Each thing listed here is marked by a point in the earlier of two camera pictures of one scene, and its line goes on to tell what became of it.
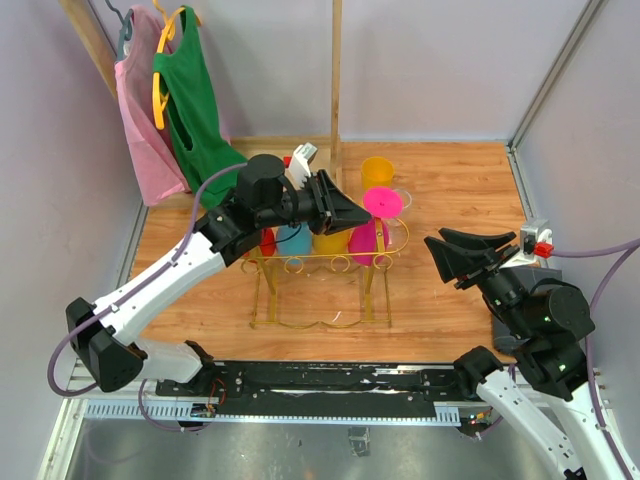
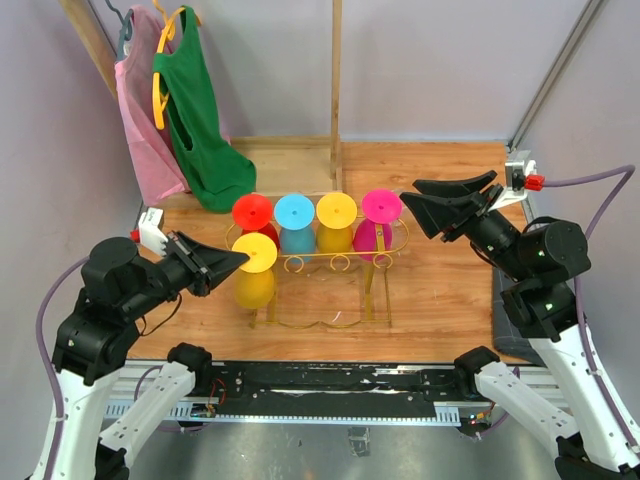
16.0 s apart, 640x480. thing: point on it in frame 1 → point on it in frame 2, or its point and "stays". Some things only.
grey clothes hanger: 126,30 stays
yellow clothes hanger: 169,33 stays
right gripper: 453,260 → 436,208
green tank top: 200,125 stays
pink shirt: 160,172 stays
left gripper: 333,208 → 207,264
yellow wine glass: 376,171 → 254,281
